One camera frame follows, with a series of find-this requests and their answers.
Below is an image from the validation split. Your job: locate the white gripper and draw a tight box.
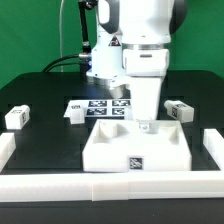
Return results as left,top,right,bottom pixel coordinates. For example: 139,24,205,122
123,49,169,133

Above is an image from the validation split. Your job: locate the white square table top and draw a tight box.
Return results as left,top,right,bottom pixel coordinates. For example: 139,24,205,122
82,119,192,173

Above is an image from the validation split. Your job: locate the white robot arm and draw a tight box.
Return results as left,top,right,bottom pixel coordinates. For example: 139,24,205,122
87,0,187,133

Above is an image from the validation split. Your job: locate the white tag base sheet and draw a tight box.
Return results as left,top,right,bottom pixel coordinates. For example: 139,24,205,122
64,99,130,118

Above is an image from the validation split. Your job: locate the white U-shaped fence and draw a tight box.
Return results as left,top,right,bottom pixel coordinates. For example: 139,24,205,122
0,128,224,203

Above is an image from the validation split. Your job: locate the black cable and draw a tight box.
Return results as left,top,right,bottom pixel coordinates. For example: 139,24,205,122
42,54,92,73

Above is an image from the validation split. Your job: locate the white thin cable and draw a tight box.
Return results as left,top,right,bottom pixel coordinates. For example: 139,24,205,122
58,0,66,73

